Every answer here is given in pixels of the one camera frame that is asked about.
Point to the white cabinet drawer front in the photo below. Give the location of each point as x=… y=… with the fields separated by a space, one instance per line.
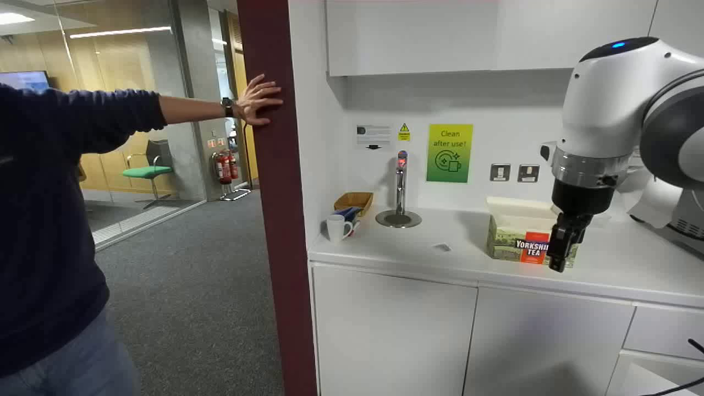
x=662 y=330

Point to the white narrow cabinet door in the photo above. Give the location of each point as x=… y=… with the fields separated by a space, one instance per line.
x=546 y=344

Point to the person hand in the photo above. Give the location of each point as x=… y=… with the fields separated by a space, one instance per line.
x=255 y=102

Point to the square ceiling light panel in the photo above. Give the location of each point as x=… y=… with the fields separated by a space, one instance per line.
x=13 y=18

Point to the wall power socket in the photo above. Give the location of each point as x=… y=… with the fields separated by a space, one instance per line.
x=499 y=171
x=528 y=174

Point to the wall mounted screen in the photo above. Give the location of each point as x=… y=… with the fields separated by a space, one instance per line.
x=24 y=79

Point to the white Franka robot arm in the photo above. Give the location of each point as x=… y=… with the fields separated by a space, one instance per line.
x=623 y=94

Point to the white printed label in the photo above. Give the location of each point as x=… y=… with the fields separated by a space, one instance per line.
x=373 y=137

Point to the red fire extinguisher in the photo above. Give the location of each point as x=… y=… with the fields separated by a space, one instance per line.
x=225 y=167

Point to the white upper wall cabinet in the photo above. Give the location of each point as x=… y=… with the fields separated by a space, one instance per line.
x=454 y=35

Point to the green clean after use poster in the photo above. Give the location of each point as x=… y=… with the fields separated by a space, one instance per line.
x=449 y=153

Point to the bare person forearm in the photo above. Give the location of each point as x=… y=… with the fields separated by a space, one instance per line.
x=190 y=108

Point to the open cardboard tea box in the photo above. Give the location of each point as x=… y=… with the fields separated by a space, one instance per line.
x=513 y=231

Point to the round metal drip tray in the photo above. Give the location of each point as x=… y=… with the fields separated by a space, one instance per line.
x=398 y=219

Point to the white ceramic mug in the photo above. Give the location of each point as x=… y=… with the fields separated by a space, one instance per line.
x=336 y=229

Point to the long ceiling light strip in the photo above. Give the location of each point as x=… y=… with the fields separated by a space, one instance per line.
x=121 y=31

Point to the white wide cabinet door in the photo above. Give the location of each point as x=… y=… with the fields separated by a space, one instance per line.
x=396 y=337

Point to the person in dark sweater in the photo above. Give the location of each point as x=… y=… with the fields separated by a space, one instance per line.
x=44 y=221

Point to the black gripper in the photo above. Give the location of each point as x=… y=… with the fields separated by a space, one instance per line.
x=572 y=227

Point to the black wrist watch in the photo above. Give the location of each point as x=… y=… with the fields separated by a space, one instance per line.
x=227 y=105

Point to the yellow warning triangle sign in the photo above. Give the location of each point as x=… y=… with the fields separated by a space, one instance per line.
x=403 y=133

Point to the green office chair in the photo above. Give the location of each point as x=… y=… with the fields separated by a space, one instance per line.
x=147 y=171

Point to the chrome hot water tap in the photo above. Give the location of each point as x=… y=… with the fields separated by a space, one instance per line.
x=401 y=183

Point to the dark red door frame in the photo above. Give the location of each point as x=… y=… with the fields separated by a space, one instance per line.
x=282 y=221

